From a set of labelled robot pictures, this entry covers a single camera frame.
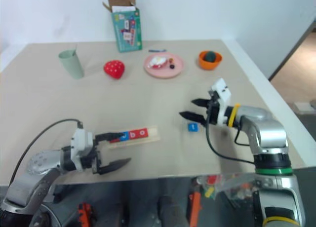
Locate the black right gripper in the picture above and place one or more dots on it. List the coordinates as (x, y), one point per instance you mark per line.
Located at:
(213, 111)

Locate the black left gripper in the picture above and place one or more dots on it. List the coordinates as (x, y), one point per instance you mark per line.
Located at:
(95, 162)

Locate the red letter tile b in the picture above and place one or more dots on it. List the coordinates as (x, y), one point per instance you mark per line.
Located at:
(133, 134)

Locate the red letter tile o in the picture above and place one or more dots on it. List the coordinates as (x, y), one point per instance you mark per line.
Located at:
(142, 133)

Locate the wooden letter tray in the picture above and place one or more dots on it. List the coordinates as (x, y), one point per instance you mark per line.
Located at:
(151, 135)

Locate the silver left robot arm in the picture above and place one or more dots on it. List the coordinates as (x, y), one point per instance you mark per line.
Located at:
(37, 165)

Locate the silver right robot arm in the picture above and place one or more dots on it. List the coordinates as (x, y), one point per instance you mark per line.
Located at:
(269, 130)

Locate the blue letter tile t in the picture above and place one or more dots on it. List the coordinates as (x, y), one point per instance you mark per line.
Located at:
(192, 127)

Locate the blue letter tile o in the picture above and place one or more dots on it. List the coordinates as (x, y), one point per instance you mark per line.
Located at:
(125, 136)

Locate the orange bowl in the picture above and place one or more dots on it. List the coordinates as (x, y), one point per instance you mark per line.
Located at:
(209, 65)

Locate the pink plate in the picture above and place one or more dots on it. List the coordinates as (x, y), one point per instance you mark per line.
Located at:
(164, 72)

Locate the small dark toy piece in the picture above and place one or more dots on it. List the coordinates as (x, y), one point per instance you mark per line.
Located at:
(171, 66)

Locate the dark green toy avocado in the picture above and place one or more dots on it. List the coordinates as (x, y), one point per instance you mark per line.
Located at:
(211, 56)

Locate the small orange toy piece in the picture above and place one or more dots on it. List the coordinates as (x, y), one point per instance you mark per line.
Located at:
(171, 61)

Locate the clear bag of toy pieces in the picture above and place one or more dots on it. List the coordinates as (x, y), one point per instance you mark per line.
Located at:
(156, 62)

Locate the orange and black tool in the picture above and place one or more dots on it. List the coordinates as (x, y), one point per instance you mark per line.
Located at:
(86, 213)

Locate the thin blue strip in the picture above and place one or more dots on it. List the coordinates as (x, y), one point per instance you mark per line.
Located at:
(156, 50)

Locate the clear bag of colourful toys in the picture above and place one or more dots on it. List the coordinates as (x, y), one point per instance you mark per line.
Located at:
(217, 185)

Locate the red toy strawberry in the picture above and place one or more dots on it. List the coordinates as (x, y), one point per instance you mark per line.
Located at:
(114, 69)

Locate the pale green cup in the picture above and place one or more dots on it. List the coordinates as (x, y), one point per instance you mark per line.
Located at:
(71, 65)

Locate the orange flat object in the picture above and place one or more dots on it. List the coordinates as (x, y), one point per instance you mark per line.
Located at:
(195, 207)

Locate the green cardboard toy box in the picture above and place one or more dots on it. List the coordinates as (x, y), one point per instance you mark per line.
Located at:
(127, 34)

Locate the small cardboard box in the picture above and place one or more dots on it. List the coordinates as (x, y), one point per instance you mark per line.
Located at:
(302, 106)

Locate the white paper sheets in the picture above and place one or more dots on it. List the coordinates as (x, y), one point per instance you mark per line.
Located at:
(123, 8)

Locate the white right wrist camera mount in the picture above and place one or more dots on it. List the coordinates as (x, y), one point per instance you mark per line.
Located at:
(222, 93)

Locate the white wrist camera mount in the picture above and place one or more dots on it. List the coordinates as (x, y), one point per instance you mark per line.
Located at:
(222, 93)
(80, 144)

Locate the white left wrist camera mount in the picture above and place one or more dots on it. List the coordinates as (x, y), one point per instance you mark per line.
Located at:
(80, 144)

